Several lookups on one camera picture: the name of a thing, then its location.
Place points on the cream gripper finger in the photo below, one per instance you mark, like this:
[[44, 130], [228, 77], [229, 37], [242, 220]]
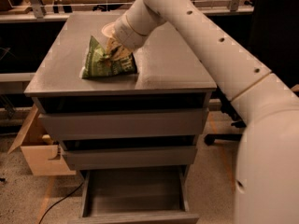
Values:
[[121, 53], [112, 46]]

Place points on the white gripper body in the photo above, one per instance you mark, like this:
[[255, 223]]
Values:
[[124, 32]]

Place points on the green jalapeno chip bag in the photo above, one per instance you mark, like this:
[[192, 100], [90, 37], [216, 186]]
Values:
[[100, 64]]

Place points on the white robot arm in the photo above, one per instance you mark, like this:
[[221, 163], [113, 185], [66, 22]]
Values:
[[267, 164]]

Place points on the grey drawer cabinet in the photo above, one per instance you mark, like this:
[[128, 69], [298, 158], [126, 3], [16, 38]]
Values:
[[169, 76]]

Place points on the top grey drawer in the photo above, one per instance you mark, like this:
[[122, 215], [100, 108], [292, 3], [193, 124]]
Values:
[[125, 124]]

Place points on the grey drawer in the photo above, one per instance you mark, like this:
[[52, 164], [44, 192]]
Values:
[[125, 124], [129, 152]]

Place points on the middle grey drawer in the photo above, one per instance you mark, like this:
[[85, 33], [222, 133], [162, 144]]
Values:
[[129, 152]]

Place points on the open bottom drawer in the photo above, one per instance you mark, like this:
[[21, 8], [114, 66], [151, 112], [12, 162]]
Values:
[[151, 195]]

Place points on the white paper bowl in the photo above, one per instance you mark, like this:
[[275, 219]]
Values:
[[108, 30]]

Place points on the cardboard box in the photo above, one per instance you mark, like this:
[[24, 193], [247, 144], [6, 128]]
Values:
[[41, 153]]

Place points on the black office chair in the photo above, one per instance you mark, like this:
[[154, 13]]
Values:
[[270, 33]]

